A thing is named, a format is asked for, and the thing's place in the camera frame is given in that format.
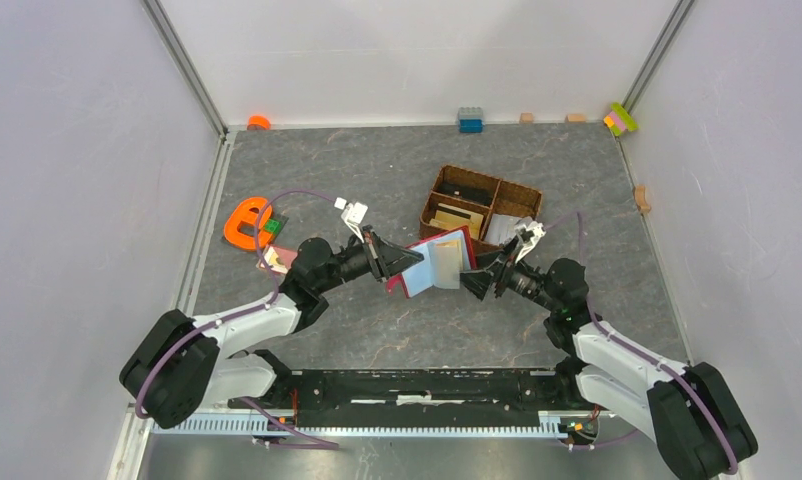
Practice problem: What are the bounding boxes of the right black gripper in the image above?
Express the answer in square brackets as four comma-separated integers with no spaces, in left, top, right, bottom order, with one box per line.
[451,235,559,313]

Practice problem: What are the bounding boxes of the slotted cable duct rail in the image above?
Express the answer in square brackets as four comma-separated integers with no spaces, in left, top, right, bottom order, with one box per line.
[152,411,567,440]

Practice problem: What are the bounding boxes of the orange round cap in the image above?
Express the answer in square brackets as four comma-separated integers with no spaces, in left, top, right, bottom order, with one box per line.
[246,115,271,131]

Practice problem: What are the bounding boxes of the orange plastic letter shape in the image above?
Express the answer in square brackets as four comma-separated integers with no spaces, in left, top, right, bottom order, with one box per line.
[223,197,273,251]

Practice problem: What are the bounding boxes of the green pink toy bricks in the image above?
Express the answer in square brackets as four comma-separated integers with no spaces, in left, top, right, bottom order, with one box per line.
[603,102,639,138]

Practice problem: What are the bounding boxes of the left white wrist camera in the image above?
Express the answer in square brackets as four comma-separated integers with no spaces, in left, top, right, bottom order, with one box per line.
[334,197,368,241]

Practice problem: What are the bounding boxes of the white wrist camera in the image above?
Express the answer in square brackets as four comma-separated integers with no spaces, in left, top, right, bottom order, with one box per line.
[334,197,368,241]
[514,220,546,263]

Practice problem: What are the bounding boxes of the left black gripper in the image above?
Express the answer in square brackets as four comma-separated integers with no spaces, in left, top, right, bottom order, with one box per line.
[315,224,423,293]

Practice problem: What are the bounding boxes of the flat wooden block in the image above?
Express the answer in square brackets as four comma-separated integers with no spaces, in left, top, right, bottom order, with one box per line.
[565,113,587,123]

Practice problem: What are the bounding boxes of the woven brown basket organizer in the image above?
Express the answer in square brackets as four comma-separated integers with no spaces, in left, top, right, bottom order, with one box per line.
[419,165,543,254]

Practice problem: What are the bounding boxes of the green toy brick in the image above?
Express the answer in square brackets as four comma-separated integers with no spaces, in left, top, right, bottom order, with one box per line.
[263,218,283,236]

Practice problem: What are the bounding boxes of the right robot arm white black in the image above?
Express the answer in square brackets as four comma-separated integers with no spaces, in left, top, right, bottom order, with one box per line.
[460,250,759,479]

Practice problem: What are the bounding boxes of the red card holder wallet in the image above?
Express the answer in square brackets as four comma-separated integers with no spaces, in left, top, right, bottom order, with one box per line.
[385,226,477,298]

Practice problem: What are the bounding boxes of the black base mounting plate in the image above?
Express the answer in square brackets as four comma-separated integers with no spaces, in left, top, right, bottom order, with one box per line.
[254,368,604,429]

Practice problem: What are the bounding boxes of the curved wooden piece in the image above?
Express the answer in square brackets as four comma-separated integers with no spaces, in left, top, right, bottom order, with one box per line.
[633,185,652,215]

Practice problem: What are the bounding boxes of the beige cards in basket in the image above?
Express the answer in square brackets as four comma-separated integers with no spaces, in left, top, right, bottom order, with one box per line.
[428,203,485,239]

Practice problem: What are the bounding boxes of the pink picture card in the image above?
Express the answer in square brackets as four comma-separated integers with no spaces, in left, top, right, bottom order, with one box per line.
[256,244,298,275]

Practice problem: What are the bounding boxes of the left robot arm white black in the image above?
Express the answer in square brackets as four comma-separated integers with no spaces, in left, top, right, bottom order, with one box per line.
[119,226,424,429]

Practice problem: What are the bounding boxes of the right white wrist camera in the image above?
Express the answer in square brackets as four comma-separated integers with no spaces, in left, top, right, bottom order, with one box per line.
[514,220,546,263]

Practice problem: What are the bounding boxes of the black card in basket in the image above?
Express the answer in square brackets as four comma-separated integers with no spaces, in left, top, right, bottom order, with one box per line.
[435,182,493,206]

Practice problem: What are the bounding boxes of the grey cards in basket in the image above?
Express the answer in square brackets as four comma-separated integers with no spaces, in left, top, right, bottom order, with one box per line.
[483,213,532,245]

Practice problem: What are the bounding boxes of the blue grey toy bricks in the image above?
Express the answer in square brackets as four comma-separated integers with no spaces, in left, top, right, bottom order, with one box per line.
[457,107,485,134]

